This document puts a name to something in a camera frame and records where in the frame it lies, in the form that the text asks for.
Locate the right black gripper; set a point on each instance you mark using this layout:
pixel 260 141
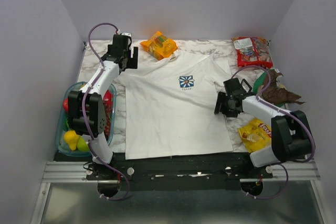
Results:
pixel 221 97

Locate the dark red grapes bunch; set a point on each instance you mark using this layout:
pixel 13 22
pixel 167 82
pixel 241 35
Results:
pixel 108 111

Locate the white t-shirt daisy print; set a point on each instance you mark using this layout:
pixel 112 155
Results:
pixel 170 107

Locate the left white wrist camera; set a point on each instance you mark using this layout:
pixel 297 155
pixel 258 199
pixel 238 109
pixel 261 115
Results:
pixel 126 34

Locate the yellow Lays chips bag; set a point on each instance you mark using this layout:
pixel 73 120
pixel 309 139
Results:
pixel 255 135

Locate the orange gummy candy bag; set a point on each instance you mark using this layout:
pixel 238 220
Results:
pixel 159 46

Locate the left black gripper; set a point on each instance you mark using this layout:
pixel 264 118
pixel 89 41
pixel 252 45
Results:
pixel 132 62

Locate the red candy bag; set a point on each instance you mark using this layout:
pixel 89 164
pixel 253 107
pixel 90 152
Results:
pixel 252 51

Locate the aluminium rail frame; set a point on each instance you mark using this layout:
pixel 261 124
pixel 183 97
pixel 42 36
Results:
pixel 73 172

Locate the red pink dragon fruit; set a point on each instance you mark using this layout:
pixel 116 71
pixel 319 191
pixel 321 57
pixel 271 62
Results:
pixel 108 97

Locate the black brooch display box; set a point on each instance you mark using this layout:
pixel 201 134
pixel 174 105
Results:
pixel 246 86

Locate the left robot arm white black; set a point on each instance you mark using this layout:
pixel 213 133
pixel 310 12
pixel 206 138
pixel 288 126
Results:
pixel 86 112

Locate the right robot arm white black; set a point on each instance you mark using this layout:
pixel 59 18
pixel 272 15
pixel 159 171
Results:
pixel 291 137

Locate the red apple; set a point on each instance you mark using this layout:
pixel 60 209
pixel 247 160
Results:
pixel 65 105

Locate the clear teal fruit container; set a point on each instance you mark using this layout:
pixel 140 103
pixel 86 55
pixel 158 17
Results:
pixel 63 126

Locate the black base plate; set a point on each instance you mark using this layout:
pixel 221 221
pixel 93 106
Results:
pixel 229 171

